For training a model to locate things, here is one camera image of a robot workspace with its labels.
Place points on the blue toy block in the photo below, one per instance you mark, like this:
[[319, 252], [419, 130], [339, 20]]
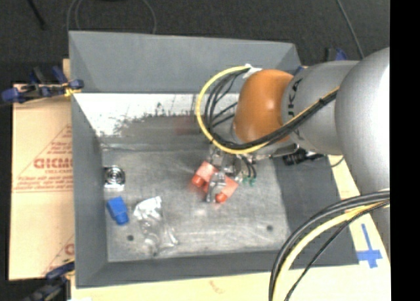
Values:
[[117, 209]]

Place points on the black cylinder on white bracket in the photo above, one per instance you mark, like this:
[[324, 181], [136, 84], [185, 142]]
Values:
[[295, 158]]

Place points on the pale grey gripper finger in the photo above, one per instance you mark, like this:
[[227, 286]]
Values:
[[216, 184]]

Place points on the shiny round metal cap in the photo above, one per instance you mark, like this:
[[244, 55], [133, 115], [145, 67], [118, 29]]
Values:
[[114, 176]]

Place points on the red toy block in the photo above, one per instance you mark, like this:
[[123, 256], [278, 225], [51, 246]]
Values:
[[204, 175]]

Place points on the clear crumpled plastic packet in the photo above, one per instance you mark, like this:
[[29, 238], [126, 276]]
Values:
[[151, 217]]

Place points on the brown cardboard board, red print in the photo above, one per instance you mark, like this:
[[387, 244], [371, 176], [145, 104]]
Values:
[[39, 194]]

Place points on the grey metal bin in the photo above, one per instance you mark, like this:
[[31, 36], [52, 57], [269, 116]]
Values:
[[157, 63]]

